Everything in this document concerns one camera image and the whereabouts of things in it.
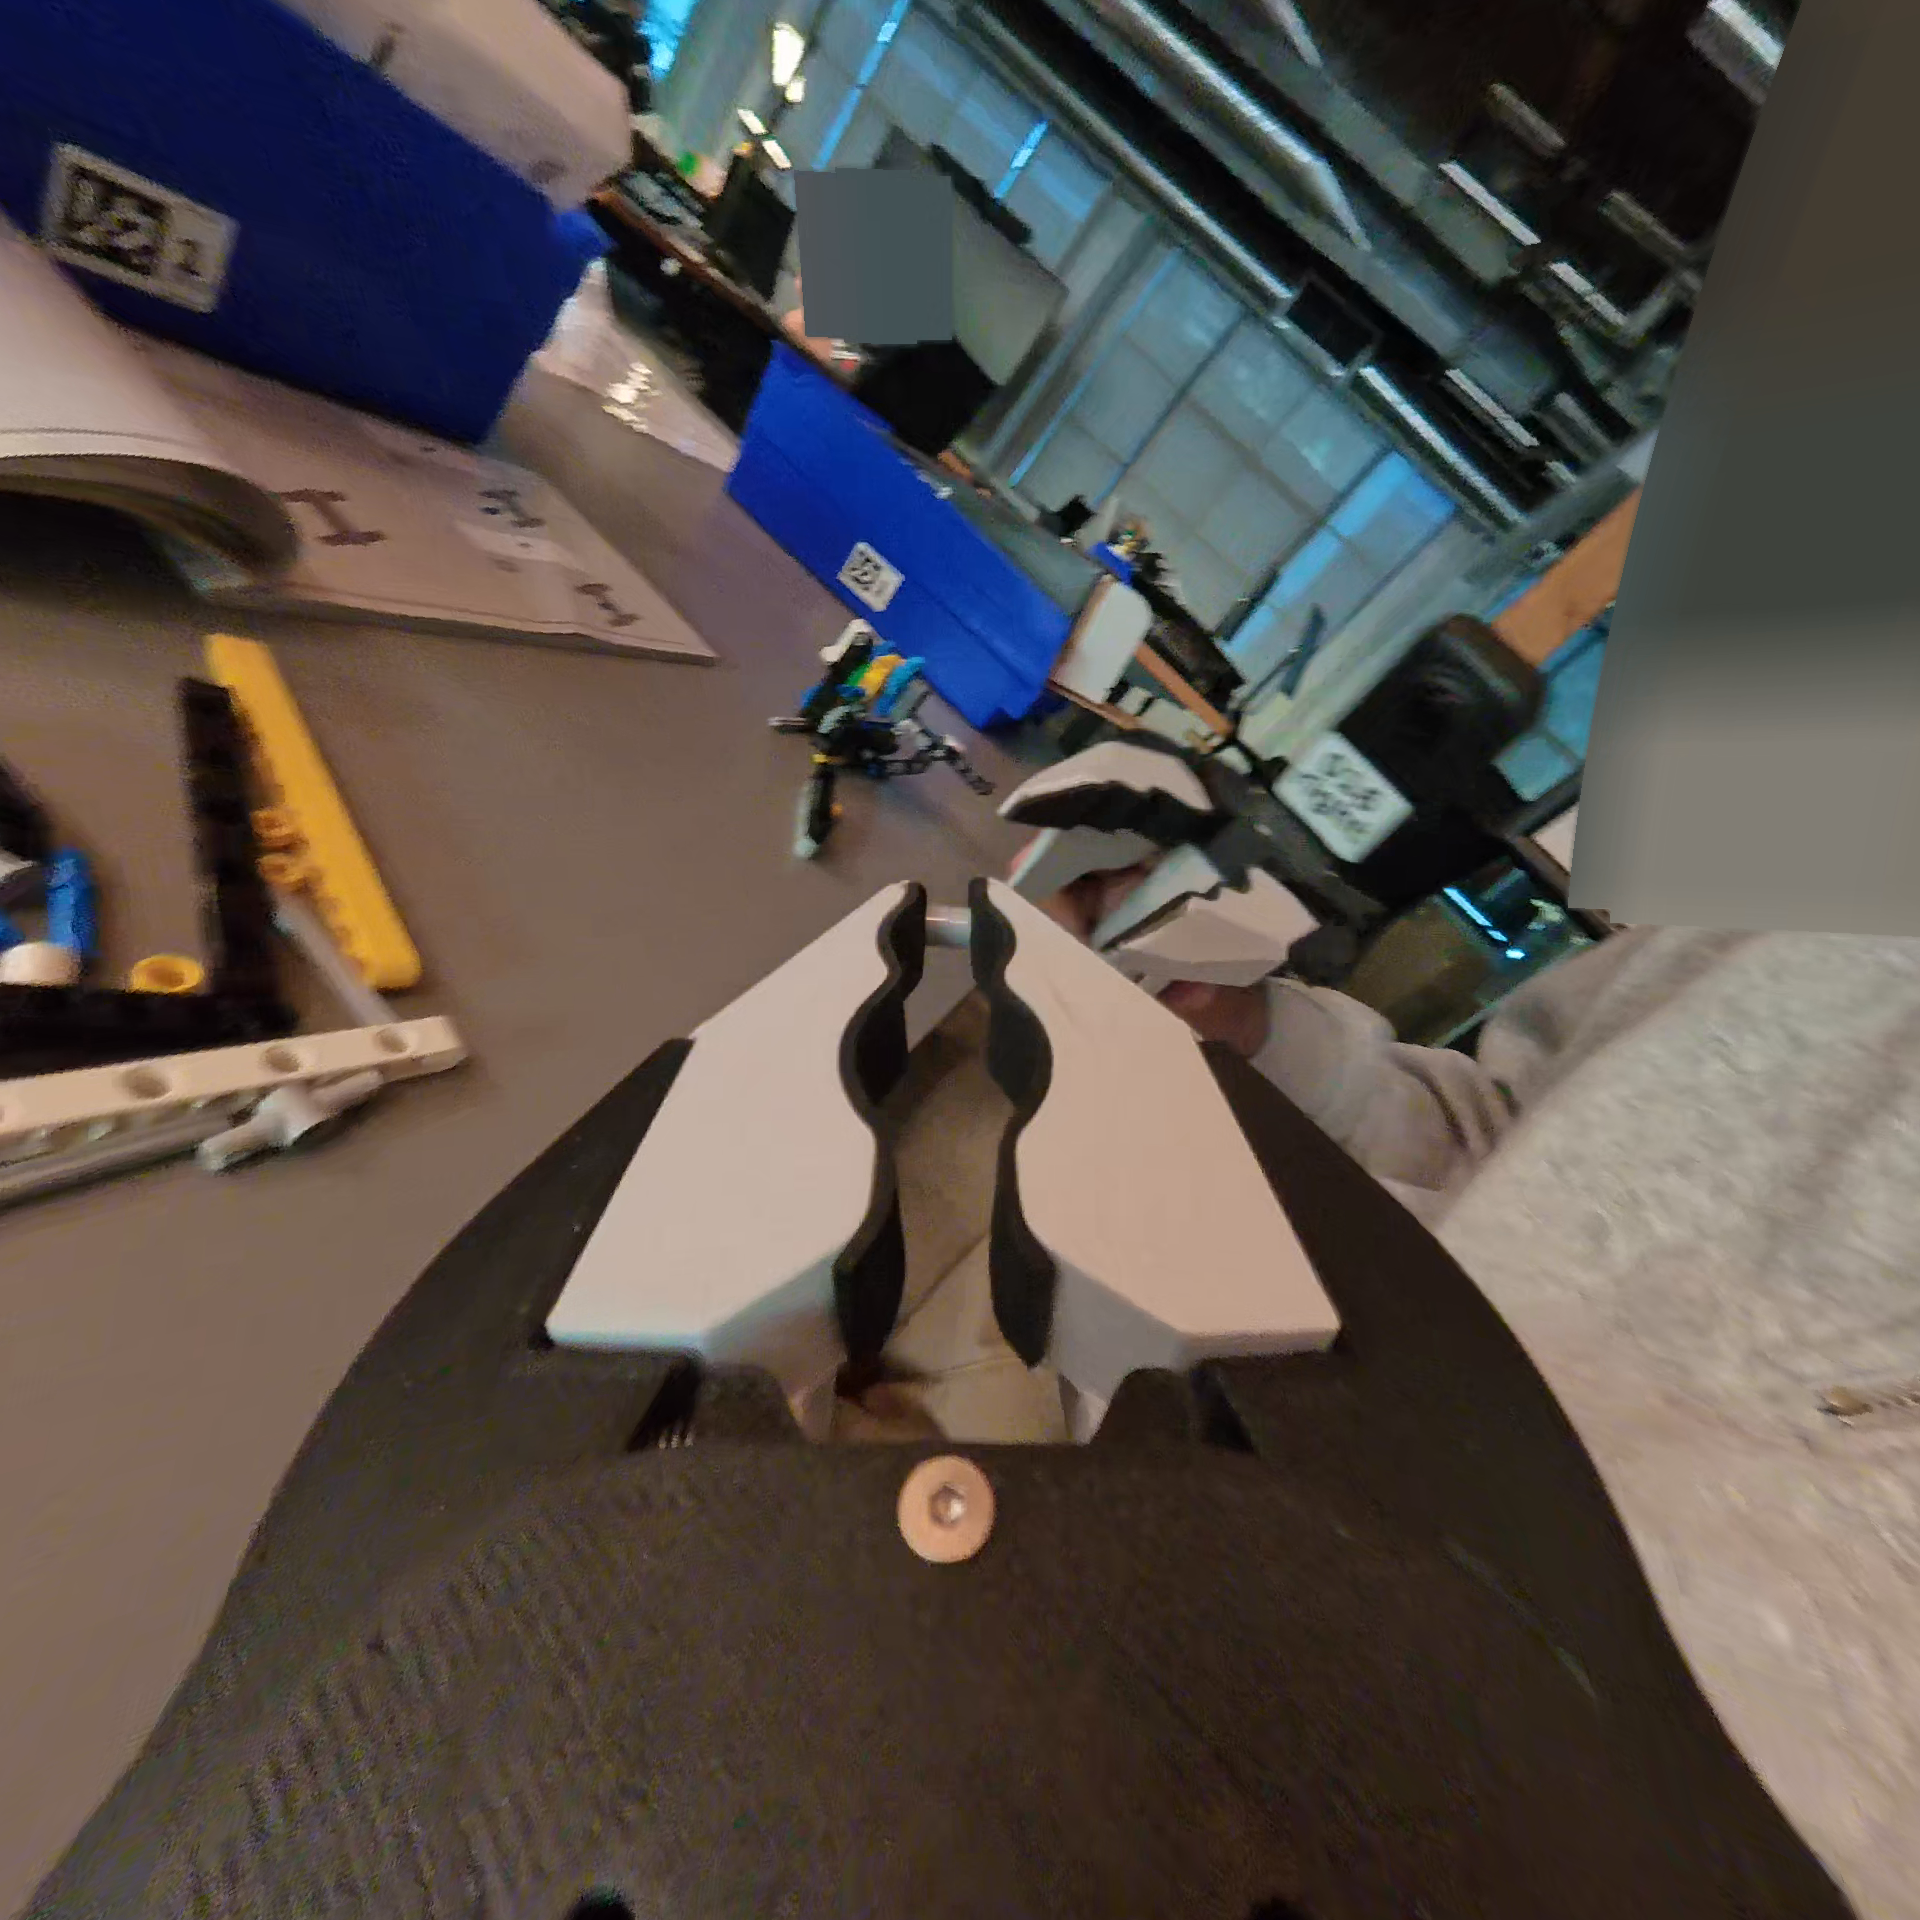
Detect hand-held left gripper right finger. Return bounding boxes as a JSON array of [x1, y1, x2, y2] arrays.
[[965, 878, 1341, 1425]]

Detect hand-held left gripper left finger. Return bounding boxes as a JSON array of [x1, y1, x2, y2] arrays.
[[543, 881, 927, 1375]]

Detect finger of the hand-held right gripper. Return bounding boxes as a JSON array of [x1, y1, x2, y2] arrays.
[[1087, 849, 1309, 988], [997, 743, 1232, 905]]

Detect person's right forearm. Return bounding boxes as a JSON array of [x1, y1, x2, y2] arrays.
[[1252, 976, 1519, 1192]]

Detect multicoloured lego assembly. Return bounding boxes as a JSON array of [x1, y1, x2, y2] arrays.
[[768, 618, 998, 798]]

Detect grey lego axle connector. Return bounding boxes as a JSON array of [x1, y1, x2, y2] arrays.
[[195, 1067, 389, 1174]]

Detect grey lego axle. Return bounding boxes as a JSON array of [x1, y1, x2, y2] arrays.
[[269, 891, 400, 1028]]

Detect light grey lego beam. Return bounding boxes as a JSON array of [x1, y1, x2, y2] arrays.
[[0, 1017, 471, 1144]]

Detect yellow lego beam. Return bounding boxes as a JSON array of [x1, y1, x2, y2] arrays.
[[200, 633, 424, 993]]

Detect black lego beam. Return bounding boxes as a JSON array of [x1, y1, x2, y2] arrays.
[[175, 680, 299, 1039], [0, 983, 299, 1062]]

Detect dark grey lego beam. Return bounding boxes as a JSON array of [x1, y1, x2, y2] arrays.
[[0, 1103, 255, 1212]]

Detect lego instruction booklet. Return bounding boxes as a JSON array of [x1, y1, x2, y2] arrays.
[[0, 225, 720, 666]]

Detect person's right hand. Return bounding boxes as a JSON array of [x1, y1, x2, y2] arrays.
[[1056, 866, 1277, 1057]]

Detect wooden board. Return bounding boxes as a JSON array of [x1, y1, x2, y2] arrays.
[[1497, 491, 1643, 666]]

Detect person's beige trousers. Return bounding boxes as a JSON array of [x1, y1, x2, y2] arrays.
[[881, 990, 1085, 1444]]

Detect blue storage bin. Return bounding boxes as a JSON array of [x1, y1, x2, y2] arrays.
[[726, 348, 1097, 734], [0, 0, 607, 444]]

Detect person's grey sweatshirt torso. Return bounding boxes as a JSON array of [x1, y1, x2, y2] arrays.
[[1431, 922, 1920, 1920]]

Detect clear plastic bag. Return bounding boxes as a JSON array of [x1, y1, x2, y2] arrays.
[[540, 264, 745, 467]]

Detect white carton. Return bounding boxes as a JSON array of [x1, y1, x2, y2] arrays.
[[286, 0, 640, 208]]

